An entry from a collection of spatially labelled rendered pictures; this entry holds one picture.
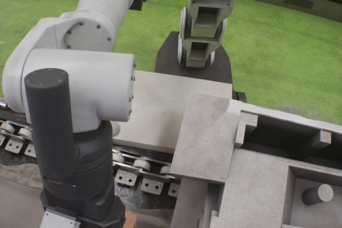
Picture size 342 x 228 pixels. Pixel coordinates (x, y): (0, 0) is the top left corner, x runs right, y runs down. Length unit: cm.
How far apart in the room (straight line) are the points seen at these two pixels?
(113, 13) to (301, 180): 44
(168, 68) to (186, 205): 116
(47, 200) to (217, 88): 51
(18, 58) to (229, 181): 34
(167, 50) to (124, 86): 149
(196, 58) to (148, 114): 81
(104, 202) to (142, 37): 181
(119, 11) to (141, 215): 42
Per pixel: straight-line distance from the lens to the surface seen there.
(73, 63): 24
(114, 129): 63
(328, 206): 57
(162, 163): 61
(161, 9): 235
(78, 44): 34
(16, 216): 70
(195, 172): 44
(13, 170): 75
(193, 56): 143
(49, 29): 31
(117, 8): 38
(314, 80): 211
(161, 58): 166
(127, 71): 23
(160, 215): 62
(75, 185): 29
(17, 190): 72
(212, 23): 113
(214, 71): 162
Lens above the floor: 135
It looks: 58 degrees down
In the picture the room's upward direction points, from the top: 1 degrees clockwise
